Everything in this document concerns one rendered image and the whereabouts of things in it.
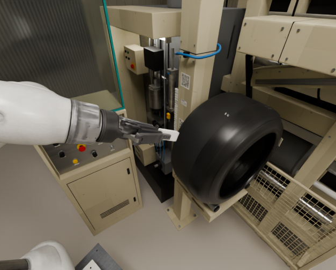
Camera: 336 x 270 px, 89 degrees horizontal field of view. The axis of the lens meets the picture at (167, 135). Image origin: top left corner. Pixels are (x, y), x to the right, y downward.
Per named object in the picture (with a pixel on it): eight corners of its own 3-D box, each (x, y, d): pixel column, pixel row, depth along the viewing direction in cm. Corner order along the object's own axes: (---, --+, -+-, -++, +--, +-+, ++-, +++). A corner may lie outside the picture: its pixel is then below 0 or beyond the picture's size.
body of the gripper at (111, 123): (89, 132, 42) (124, 135, 48) (96, 149, 36) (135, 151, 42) (96, 103, 40) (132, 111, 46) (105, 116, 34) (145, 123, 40)
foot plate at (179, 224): (164, 210, 192) (164, 209, 190) (183, 197, 203) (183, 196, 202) (178, 231, 174) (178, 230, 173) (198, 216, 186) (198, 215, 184)
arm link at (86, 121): (65, 151, 33) (97, 153, 36) (74, 107, 30) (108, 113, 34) (61, 131, 39) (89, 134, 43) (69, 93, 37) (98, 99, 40)
